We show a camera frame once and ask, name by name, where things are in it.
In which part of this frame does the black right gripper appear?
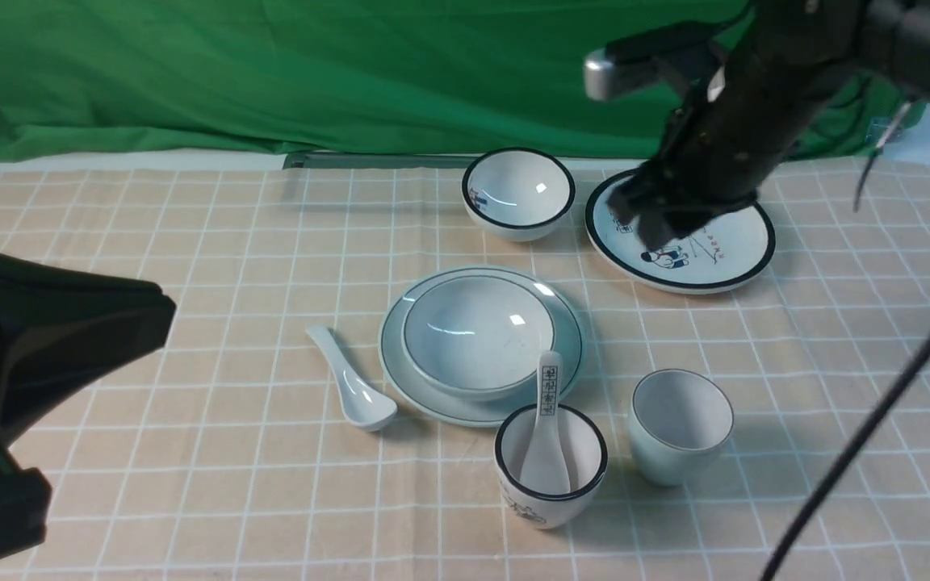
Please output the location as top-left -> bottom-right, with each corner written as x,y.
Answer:
610,48 -> 824,251

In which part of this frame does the pale green-rimmed cup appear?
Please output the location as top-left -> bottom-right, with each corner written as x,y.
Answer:
626,369 -> 735,487

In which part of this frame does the green-rimmed pale shallow bowl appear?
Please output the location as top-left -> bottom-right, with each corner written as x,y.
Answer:
400,274 -> 556,401

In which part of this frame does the plain white ceramic spoon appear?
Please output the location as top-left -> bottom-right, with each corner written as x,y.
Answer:
306,326 -> 398,433

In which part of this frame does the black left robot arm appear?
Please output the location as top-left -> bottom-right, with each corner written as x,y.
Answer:
0,253 -> 177,560

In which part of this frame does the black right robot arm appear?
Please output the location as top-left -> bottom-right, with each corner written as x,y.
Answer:
606,1 -> 930,248

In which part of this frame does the black-rimmed illustrated plate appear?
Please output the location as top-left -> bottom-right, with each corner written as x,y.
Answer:
584,169 -> 777,295

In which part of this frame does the green-rimmed pale flat plate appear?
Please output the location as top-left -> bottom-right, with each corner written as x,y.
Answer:
378,265 -> 584,428

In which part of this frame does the black-rimmed white small bowl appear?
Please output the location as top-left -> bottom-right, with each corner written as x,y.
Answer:
461,148 -> 576,243

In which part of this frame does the black-rimmed illustrated cup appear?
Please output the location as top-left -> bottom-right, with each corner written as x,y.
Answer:
494,404 -> 608,529

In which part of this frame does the metal clamp on backdrop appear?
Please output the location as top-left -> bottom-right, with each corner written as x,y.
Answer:
865,117 -> 904,148

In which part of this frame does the white spoon with characters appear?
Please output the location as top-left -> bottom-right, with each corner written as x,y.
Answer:
519,350 -> 571,495

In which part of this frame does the beige checked tablecloth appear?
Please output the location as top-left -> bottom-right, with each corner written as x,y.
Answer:
0,161 -> 930,580

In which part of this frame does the green backdrop cloth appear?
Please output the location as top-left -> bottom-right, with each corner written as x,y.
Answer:
0,0 -> 928,163

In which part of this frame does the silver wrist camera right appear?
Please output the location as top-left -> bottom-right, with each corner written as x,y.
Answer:
583,23 -> 728,102

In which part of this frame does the black cable right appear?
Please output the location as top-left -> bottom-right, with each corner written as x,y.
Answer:
758,97 -> 930,581

